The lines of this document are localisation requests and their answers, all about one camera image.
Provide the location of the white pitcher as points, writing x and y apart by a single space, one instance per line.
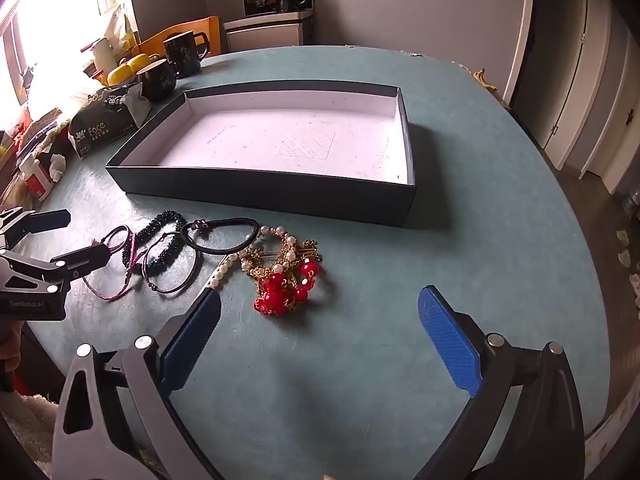
102 55

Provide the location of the silver bangle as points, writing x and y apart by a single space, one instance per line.
196 260

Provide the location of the white bottle with red label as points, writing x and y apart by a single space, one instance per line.
35 177

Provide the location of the dark shallow cardboard box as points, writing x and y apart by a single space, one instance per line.
300 135

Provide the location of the black tissue pack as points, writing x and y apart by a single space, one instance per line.
107 120

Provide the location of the round black mug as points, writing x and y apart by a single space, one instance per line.
157 82

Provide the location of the golden chair top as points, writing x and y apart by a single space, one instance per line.
482 80

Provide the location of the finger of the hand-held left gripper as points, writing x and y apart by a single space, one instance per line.
85 256
50 220

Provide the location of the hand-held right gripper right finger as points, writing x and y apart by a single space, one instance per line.
447 340

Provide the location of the white plastic bag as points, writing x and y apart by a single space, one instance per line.
117 22

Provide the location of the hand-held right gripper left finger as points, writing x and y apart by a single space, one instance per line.
192 340

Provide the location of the yellow plastic container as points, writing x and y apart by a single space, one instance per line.
137 60

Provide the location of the red bead gold ornament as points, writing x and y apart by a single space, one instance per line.
272 285

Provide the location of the pearl hair pin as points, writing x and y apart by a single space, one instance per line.
220 272

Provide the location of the crumpled white tissue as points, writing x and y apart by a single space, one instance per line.
57 162

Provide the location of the tall black mug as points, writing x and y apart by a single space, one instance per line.
182 55

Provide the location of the yellow fruit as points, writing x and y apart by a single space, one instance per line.
120 76

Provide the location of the white door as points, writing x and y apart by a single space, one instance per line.
600 85

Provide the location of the water dispenser cabinet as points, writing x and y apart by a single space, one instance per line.
270 30

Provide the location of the wooden chair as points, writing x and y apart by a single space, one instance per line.
200 27

